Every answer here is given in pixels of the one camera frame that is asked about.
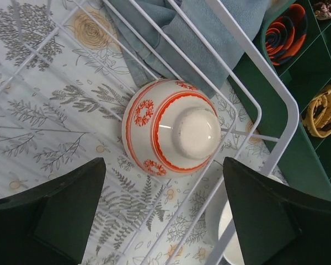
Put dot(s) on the yellow rolled tie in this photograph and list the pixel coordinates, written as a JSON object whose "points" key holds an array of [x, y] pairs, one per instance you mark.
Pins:
{"points": [[316, 118]]}

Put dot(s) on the orange white floral bowl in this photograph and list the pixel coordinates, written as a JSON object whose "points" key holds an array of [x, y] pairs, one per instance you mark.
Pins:
{"points": [[170, 129]]}

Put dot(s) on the red black rolled tie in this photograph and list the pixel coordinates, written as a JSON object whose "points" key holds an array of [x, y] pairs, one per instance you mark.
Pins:
{"points": [[286, 35]]}

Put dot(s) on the plain white ribbed bowl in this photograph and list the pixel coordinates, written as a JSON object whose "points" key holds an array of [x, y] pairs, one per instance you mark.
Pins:
{"points": [[217, 217]]}

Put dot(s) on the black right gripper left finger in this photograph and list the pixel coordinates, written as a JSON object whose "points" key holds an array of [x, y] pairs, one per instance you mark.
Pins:
{"points": [[51, 223]]}

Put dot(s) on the brown patterned rolled tie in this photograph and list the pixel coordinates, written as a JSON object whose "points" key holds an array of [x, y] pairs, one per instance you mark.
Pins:
{"points": [[322, 10]]}

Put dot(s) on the green compartment tray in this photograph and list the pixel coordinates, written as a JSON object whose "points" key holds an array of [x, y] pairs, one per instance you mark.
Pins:
{"points": [[306, 163]]}

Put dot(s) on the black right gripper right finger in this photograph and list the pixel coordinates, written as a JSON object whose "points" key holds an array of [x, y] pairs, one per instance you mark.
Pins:
{"points": [[276, 224]]}

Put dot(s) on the floral patterned table mat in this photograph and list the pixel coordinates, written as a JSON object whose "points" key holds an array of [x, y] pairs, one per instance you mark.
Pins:
{"points": [[64, 87]]}

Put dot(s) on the light blue cloth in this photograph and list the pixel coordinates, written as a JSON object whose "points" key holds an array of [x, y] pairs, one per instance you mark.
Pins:
{"points": [[146, 47]]}

